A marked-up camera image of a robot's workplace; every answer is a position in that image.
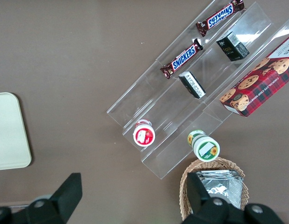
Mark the green sunflower yogurt cup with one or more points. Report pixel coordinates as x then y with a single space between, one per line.
206 149

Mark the beige plastic tray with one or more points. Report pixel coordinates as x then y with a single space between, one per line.
9 130

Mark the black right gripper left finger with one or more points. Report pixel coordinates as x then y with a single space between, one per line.
65 198

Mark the clear acrylic stepped shelf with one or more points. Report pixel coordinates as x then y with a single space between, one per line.
163 98

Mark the red tartan cookie box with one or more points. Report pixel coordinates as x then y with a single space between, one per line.
261 88

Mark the light wicker basket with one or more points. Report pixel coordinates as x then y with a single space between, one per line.
230 166

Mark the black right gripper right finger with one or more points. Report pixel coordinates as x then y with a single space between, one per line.
205 207

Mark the silver foil pack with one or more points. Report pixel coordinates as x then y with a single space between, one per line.
222 184

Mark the Snickers chocolate bar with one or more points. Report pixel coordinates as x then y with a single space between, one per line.
182 58
220 18

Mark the red strawberry yogurt cup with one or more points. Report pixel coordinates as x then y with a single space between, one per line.
143 135

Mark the small black carton box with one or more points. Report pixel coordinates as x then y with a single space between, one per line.
231 47
192 85

